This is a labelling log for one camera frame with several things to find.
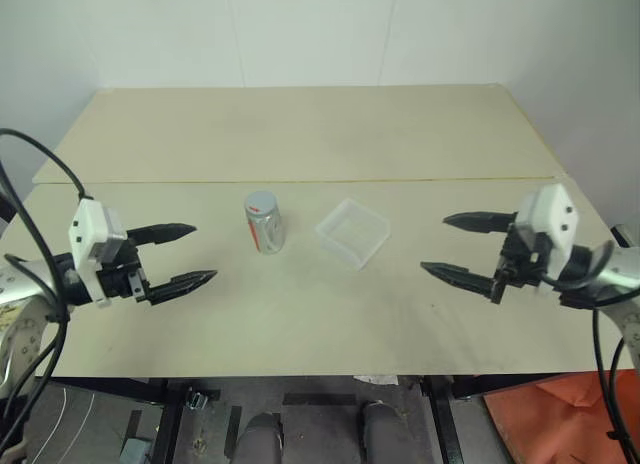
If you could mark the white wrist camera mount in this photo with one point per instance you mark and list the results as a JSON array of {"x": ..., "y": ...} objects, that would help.
[
  {"x": 550, "y": 224},
  {"x": 90, "y": 234}
]

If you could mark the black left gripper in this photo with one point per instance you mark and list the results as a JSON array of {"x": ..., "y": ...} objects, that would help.
[{"x": 120, "y": 276}]

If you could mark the clear plastic bottle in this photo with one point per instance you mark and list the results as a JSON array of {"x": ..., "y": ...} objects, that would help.
[{"x": 264, "y": 223}]

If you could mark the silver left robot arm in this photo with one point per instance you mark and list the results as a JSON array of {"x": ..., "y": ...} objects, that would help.
[{"x": 20, "y": 304}]

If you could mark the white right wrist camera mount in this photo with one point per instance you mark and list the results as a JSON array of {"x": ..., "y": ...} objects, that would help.
[{"x": 550, "y": 224}]

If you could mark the crumpled white paper scrap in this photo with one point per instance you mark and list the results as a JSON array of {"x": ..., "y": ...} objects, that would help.
[{"x": 377, "y": 379}]

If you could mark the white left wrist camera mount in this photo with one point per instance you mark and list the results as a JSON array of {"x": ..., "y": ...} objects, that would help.
[{"x": 90, "y": 234}]

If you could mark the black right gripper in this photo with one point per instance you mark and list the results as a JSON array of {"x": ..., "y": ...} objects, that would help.
[{"x": 520, "y": 264}]

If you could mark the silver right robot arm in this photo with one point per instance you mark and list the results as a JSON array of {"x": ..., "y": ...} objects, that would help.
[{"x": 617, "y": 284}]

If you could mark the orange red floor sheet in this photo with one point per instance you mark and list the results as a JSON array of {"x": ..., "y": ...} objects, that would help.
[{"x": 560, "y": 419}]

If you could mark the clear square plastic container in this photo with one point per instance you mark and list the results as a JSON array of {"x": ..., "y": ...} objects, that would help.
[{"x": 353, "y": 232}]

